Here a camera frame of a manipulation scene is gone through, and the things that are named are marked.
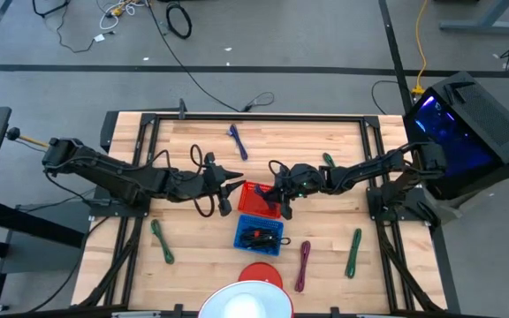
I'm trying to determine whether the black cable loop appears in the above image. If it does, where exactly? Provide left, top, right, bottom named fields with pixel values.
left=371, top=79, right=411, bottom=115

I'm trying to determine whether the black computer tower blue glow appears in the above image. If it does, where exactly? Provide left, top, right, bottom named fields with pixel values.
left=402, top=71, right=509, bottom=200

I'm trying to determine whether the grey desk foot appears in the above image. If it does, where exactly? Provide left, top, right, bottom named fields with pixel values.
left=438, top=0, right=509, bottom=34

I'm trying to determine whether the thin black floor cable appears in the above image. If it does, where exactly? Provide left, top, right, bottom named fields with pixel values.
left=55, top=4, right=117, bottom=55

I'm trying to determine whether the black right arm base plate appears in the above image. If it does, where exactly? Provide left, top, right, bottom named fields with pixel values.
left=367, top=187, right=437, bottom=222

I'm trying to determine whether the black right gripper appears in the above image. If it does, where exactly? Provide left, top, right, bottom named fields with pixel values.
left=266, top=159, right=329, bottom=221

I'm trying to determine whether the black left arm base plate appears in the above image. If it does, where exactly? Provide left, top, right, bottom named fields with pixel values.
left=88, top=183, right=152, bottom=218

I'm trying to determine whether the blue-purple USB cable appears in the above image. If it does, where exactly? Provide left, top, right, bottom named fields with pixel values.
left=226, top=123, right=249, bottom=162

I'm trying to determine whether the coiled black floor cable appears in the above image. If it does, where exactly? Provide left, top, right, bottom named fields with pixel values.
left=164, top=2, right=193, bottom=40

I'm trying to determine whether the long black floor cable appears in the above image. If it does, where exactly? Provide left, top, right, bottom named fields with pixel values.
left=147, top=0, right=276, bottom=113

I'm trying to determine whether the black stand foot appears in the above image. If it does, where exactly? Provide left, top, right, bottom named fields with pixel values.
left=32, top=0, right=71, bottom=19

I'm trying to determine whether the white cable bundle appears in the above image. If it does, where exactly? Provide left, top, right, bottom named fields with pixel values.
left=98, top=0, right=149, bottom=31

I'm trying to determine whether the red plastic basket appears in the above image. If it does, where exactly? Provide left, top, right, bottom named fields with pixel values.
left=237, top=179, right=283, bottom=221

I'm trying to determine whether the black aluminium table frame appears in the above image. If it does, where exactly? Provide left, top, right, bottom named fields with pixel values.
left=71, top=112, right=448, bottom=315

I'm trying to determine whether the black USB cable red tie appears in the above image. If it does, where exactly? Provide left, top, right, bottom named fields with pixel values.
left=240, top=227, right=277, bottom=248

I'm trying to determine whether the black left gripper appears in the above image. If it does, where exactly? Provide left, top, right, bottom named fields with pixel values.
left=201, top=152, right=247, bottom=218

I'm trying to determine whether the blue plastic basket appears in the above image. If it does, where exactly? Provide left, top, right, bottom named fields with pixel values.
left=232, top=214, right=285, bottom=258

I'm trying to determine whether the yellow floor cable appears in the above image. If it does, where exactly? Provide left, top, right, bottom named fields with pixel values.
left=411, top=0, right=430, bottom=96

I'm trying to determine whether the maroon USB cable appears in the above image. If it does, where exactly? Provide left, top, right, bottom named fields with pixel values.
left=293, top=240, right=312, bottom=294

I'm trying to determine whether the wooden rod black knob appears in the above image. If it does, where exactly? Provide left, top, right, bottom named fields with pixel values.
left=5, top=126, right=50, bottom=148

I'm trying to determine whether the black cable sleeve bundle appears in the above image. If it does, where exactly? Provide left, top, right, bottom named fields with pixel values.
left=376, top=220, right=445, bottom=313
left=77, top=216, right=145, bottom=308

